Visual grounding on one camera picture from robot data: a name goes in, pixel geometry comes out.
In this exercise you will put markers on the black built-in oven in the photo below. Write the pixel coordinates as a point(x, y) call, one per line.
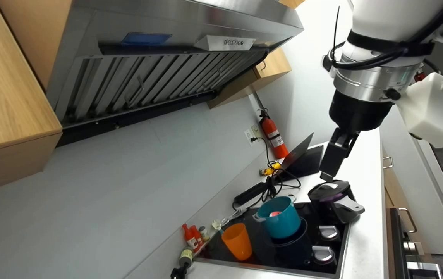
point(413, 257)

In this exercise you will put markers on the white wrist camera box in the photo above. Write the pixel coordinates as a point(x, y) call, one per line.
point(431, 110)

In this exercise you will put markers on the white wall outlet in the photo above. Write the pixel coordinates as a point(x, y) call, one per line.
point(253, 135)

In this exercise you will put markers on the blue pot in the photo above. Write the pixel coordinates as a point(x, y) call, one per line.
point(286, 225)

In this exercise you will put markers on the yellow plug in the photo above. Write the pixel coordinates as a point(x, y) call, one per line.
point(269, 169)

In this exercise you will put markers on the dark pot lid with knob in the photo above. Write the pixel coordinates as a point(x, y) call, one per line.
point(331, 191)

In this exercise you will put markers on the red fire extinguisher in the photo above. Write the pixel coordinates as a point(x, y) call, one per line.
point(275, 136)

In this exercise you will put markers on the dark glass bottle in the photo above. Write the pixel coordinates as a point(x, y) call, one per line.
point(184, 260)

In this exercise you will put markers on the red bottle with label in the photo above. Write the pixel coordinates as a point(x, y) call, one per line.
point(193, 237)

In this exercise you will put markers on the silver round cooktop knob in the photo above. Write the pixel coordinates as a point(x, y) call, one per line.
point(331, 233)
point(323, 254)

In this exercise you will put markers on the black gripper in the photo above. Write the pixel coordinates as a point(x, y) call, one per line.
point(359, 113)

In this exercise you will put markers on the small wooden wall cabinet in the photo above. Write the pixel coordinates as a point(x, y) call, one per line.
point(263, 71)

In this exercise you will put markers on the stainless steel range hood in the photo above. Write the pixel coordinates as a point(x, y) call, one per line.
point(154, 31)

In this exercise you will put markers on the black glass cooktop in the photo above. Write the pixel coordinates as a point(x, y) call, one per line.
point(284, 253)

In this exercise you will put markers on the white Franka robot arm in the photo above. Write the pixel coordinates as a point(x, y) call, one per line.
point(397, 17)

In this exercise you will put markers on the small beige jar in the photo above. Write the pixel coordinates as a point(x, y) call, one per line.
point(218, 226)

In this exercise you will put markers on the orange plastic cup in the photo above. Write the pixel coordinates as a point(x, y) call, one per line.
point(238, 242)

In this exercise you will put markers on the wooden base cabinet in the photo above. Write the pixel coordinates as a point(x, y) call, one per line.
point(394, 191)

